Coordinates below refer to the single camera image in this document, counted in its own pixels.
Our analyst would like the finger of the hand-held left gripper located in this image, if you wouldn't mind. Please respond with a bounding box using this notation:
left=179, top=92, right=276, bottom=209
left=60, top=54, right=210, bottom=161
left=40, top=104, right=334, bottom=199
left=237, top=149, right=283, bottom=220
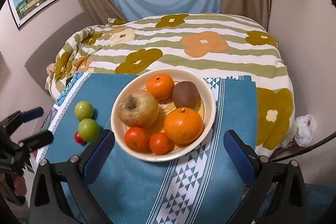
left=20, top=106, right=44, bottom=122
left=17, top=130, right=54, bottom=153

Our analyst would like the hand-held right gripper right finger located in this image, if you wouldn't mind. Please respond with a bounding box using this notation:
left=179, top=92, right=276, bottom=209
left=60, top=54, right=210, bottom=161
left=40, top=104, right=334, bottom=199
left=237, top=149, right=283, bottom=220
left=223, top=130, right=309, bottom=224

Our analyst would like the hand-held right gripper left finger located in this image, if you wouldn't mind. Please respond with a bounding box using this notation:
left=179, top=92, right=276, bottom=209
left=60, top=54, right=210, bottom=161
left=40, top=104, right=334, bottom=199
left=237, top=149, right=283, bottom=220
left=28, top=129, right=116, bottom=224

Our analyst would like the green apple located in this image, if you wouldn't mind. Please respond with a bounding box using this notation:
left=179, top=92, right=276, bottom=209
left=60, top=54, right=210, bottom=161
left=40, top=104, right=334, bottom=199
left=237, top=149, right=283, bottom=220
left=75, top=101, right=94, bottom=120
left=78, top=118, right=101, bottom=143

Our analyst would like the small mandarin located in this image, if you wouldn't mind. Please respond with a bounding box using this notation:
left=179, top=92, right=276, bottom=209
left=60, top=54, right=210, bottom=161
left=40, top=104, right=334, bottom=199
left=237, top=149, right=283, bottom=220
left=124, top=127, right=149, bottom=152
left=148, top=132, right=171, bottom=155

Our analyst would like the cream bowl with duck print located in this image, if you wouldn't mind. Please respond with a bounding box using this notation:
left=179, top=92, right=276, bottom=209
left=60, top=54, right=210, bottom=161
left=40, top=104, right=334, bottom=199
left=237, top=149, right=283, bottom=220
left=110, top=68, right=216, bottom=162

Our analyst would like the yellow wrinkled apple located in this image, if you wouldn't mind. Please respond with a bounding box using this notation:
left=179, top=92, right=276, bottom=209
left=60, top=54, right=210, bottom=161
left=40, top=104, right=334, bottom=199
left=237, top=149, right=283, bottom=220
left=117, top=90, right=159, bottom=128

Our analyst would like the orange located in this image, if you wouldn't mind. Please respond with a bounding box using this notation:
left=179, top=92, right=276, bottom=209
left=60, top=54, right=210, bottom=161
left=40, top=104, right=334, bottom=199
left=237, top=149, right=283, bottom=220
left=164, top=107, right=204, bottom=145
left=146, top=73, right=175, bottom=100

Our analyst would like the brown kiwi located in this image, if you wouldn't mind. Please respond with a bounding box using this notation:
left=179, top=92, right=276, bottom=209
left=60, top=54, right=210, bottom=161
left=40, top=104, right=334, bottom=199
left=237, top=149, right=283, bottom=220
left=172, top=81, right=200, bottom=109

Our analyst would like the person's left hand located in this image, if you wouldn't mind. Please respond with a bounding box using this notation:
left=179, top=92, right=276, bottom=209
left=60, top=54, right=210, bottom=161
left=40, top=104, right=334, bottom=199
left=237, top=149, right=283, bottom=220
left=0, top=173, right=27, bottom=197

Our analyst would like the white blue patterned cloth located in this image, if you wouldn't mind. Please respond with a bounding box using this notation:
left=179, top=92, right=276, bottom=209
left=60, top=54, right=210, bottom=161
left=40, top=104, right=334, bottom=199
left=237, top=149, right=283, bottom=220
left=35, top=71, right=92, bottom=165

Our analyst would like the blue tablecloth with triangle stripe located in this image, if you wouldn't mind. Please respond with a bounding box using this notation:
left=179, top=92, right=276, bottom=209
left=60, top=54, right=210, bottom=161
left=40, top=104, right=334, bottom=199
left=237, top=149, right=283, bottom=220
left=35, top=72, right=259, bottom=224

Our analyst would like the grey headboard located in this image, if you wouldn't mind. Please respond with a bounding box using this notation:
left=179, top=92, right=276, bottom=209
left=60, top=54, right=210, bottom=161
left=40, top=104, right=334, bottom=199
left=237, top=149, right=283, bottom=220
left=24, top=11, right=99, bottom=88

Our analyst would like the white plastic bag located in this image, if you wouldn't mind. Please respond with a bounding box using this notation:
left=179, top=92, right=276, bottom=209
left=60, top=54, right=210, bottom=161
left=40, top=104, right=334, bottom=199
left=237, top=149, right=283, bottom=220
left=294, top=114, right=317, bottom=147

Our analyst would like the black curved rod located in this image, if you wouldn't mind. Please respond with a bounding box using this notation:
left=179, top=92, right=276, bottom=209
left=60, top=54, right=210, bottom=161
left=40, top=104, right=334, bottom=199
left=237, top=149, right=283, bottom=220
left=269, top=131, right=336, bottom=161

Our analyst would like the dark teal cloth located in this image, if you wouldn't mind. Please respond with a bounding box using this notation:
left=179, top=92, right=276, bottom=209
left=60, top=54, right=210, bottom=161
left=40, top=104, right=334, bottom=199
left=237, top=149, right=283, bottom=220
left=304, top=183, right=336, bottom=224

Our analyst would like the striped floral blanket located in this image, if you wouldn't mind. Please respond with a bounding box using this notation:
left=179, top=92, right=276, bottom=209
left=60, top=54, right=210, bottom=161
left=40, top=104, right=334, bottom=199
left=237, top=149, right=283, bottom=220
left=45, top=13, right=296, bottom=153

